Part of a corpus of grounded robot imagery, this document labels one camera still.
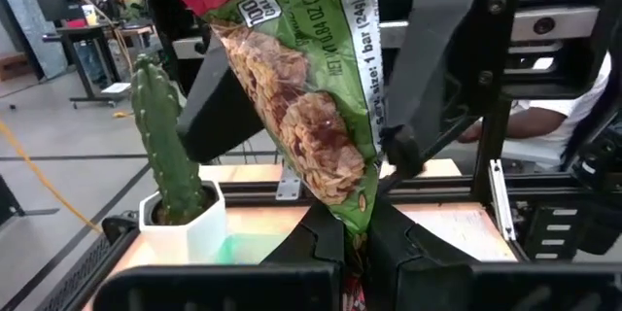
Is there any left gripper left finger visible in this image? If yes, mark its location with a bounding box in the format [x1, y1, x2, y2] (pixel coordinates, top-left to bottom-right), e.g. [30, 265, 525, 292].
[90, 200, 347, 311]

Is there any black background table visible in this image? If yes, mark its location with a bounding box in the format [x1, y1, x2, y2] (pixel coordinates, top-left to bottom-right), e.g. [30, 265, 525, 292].
[42, 22, 156, 111]

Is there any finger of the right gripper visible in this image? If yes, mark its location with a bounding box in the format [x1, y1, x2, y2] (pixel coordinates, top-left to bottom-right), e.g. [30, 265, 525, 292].
[175, 44, 267, 164]
[378, 0, 489, 182]

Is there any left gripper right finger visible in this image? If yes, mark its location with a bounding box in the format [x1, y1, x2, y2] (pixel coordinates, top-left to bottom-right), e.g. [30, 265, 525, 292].
[364, 193, 622, 311]

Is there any dark background monitor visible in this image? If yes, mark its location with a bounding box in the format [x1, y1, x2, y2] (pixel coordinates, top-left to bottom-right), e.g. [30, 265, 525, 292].
[27, 0, 94, 23]

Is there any red silver candy bar wrapper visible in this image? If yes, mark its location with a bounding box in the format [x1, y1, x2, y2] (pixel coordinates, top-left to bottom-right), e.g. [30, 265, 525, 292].
[169, 0, 386, 311]

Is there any green cactus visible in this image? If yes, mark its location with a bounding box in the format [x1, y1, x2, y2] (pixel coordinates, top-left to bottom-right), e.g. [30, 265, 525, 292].
[129, 52, 206, 227]

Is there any yellow cable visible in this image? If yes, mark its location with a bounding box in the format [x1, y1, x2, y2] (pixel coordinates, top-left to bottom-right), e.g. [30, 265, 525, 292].
[0, 119, 104, 234]

